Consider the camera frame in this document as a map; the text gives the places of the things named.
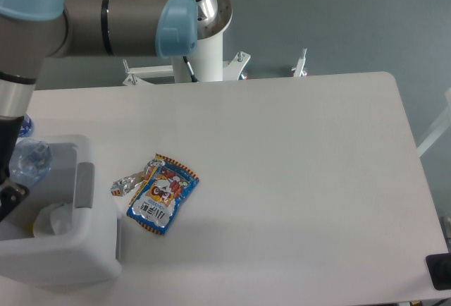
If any black device at table edge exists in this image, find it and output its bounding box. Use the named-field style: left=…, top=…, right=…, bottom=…
left=426, top=253, right=450, bottom=290

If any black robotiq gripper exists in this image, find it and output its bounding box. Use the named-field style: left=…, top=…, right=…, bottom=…
left=0, top=116, right=29, bottom=221

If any crumpled white tissue paper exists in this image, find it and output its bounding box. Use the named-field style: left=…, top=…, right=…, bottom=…
left=32, top=202, right=73, bottom=238

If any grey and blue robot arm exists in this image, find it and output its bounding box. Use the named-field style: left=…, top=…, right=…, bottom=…
left=1, top=0, right=201, bottom=217

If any crushed clear plastic bottle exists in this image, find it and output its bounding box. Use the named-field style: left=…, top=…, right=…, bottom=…
left=9, top=138, right=53, bottom=190

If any blue labelled drink bottle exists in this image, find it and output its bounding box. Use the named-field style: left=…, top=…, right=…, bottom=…
left=18, top=114, right=35, bottom=138

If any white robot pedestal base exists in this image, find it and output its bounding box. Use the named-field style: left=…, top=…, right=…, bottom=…
left=123, top=0, right=251, bottom=85

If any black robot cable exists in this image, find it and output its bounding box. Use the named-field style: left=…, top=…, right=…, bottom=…
left=182, top=55, right=199, bottom=83

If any blue snack wrapper bag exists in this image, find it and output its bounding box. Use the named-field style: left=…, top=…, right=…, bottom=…
left=110, top=154, right=199, bottom=235

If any white plastic trash can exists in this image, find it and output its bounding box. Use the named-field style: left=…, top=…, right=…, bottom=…
left=1, top=135, right=122, bottom=286

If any white table frame leg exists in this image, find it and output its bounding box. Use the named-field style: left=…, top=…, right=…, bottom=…
left=416, top=88, right=450, bottom=157

